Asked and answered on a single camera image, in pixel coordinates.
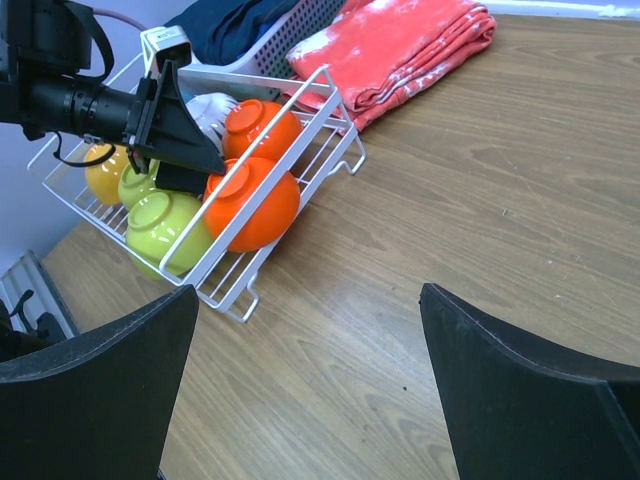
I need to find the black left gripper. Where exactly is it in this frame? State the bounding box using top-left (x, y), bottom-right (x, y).
top-left (123, 60), bottom-right (225, 195)

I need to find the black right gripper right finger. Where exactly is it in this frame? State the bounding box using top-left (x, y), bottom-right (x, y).
top-left (419, 283), bottom-right (639, 479)

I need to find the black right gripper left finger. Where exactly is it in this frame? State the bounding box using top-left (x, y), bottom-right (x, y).
top-left (1, 286), bottom-right (199, 479)

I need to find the lime green bowl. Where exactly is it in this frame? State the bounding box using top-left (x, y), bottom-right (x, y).
top-left (125, 190), bottom-right (214, 276)
top-left (118, 159), bottom-right (159, 211)

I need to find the orange bowl front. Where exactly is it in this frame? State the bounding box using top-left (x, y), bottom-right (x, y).
top-left (201, 156), bottom-right (302, 254)

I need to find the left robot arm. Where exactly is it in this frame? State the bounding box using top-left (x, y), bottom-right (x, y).
top-left (1, 1), bottom-right (226, 193)

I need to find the white blue patterned bowl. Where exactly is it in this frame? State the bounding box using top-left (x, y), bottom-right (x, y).
top-left (186, 92), bottom-right (238, 155)

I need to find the yellow orange bowl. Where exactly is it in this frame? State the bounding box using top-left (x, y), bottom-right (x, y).
top-left (85, 146), bottom-right (130, 206)

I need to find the dark blue denim cloth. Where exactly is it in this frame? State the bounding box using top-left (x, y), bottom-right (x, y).
top-left (165, 0), bottom-right (297, 65)

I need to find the white plastic basket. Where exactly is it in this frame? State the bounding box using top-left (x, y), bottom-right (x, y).
top-left (179, 0), bottom-right (344, 100)

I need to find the red white tie-dye towel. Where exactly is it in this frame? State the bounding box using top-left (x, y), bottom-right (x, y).
top-left (286, 0), bottom-right (497, 130)

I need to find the white wire dish rack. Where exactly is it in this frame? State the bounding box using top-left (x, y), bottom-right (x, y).
top-left (26, 27), bottom-right (367, 322)

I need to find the aluminium frame rail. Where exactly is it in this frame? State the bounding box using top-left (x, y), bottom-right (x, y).
top-left (1, 251), bottom-right (80, 344)

